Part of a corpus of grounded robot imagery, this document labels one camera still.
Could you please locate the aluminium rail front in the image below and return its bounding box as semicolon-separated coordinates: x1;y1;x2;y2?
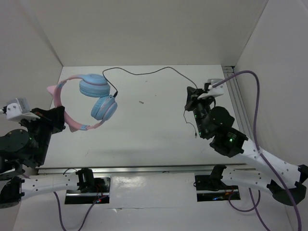
36;164;218;175

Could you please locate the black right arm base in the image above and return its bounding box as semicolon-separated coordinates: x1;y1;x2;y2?
193;175;241;202

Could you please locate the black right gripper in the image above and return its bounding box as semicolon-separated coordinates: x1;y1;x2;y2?
182;86;211;137

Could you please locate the thin black headphone cable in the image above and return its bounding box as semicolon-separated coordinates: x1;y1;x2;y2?
103;66;199;139

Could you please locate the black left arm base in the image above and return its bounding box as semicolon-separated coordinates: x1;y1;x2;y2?
65;168;111;205

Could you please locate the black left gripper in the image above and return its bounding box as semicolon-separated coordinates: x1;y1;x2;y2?
21;105;67;165

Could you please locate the aluminium rail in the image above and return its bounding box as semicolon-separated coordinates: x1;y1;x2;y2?
220;77;253;138
36;164;218;175

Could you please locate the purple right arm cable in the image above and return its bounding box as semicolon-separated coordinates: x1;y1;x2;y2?
211;70;303;231

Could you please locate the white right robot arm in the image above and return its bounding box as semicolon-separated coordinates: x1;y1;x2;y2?
185;87;308;206

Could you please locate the aluminium rail right side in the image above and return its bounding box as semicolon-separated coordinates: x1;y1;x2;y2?
220;77;253;138

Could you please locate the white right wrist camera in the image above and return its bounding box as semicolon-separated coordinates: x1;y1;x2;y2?
197;78;224;100

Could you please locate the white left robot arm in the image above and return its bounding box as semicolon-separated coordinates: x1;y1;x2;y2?
0;106;95;209

